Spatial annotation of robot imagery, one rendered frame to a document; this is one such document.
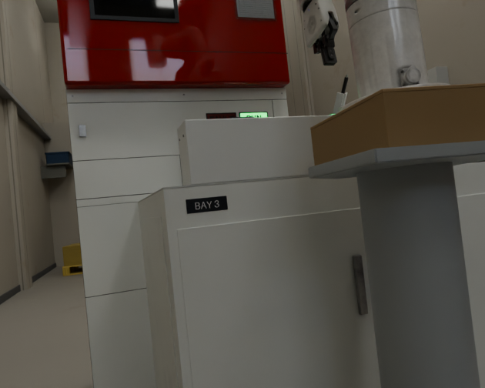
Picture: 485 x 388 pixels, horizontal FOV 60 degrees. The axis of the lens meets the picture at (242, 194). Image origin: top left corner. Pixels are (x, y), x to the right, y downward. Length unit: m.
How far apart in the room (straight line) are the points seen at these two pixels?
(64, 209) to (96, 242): 7.46
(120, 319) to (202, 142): 0.81
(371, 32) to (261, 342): 0.65
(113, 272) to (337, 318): 0.79
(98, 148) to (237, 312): 0.82
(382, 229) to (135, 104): 1.06
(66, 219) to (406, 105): 8.49
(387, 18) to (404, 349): 0.54
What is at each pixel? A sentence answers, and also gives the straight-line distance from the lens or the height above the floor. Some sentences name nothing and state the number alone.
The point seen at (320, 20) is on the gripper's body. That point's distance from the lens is 1.14.
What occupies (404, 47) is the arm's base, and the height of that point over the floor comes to 1.00.
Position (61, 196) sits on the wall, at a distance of 8.97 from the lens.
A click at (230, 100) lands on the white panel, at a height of 1.17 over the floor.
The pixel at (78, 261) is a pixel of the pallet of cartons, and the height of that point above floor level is 0.20.
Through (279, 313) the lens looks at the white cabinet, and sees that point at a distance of 0.97.
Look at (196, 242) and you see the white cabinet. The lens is 0.89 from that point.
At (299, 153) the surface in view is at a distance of 0.98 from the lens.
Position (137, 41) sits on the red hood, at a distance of 1.58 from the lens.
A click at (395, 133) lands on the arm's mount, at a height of 0.84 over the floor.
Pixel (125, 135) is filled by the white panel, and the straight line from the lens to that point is 1.53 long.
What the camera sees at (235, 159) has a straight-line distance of 0.92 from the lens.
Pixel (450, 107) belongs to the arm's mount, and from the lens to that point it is 0.73.
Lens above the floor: 0.76
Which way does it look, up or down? 2 degrees up
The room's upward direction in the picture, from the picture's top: 6 degrees counter-clockwise
